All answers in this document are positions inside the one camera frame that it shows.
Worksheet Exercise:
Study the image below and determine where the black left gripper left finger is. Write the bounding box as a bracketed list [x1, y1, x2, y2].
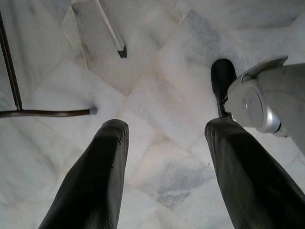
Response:
[38, 119, 130, 229]

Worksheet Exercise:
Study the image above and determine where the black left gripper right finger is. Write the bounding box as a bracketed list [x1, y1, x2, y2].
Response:
[204, 117, 305, 229]

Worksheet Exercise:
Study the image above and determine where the silver robot left leg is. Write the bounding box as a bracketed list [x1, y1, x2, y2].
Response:
[210, 55, 305, 153]

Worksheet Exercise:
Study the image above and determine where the silver metal clothes rack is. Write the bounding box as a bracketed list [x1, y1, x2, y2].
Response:
[92, 0, 128, 59]

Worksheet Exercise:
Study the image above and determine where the dark metal table frame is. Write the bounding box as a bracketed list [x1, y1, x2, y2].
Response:
[0, 10, 98, 119]

